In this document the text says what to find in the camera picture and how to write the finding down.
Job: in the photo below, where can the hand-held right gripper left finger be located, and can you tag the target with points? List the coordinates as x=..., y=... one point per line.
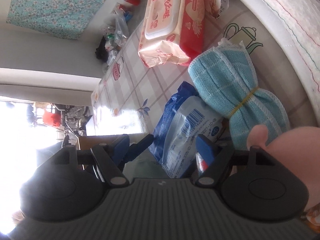
x=122, y=146

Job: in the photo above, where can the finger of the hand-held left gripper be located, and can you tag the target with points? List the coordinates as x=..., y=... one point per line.
x=140, y=148

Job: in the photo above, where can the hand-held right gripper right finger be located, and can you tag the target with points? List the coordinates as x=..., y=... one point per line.
x=203, y=145

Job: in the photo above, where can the blue wet wipes pack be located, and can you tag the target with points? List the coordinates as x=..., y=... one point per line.
x=185, y=125

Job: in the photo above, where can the brown cardboard box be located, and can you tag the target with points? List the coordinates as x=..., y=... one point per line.
x=85, y=142

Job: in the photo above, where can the yellow rubber band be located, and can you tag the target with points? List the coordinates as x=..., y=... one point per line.
x=243, y=101

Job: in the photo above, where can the blue rolled towel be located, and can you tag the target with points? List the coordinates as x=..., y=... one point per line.
x=225, y=80

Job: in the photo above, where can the plaid printed tablecloth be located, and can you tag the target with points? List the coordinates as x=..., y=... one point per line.
x=140, y=80

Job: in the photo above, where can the red bag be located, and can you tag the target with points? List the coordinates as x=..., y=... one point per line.
x=51, y=118

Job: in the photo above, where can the pink plush toy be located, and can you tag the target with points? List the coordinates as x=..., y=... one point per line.
x=295, y=150

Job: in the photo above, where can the black cloth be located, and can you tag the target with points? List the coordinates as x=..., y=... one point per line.
x=102, y=50

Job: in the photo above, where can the red wet wipes pack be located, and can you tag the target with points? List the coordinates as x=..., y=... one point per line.
x=175, y=30

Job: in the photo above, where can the clear plastic bag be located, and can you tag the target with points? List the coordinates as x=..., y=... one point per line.
x=121, y=27

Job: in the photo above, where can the small blue bowl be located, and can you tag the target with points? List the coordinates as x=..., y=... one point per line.
x=128, y=15

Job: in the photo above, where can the red and white small packet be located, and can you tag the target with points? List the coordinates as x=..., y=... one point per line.
x=120, y=6

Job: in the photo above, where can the metal frame rack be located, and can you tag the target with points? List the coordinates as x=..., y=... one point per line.
x=72, y=120

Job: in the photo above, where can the teal floral wall cloth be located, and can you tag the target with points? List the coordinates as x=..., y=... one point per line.
x=50, y=5

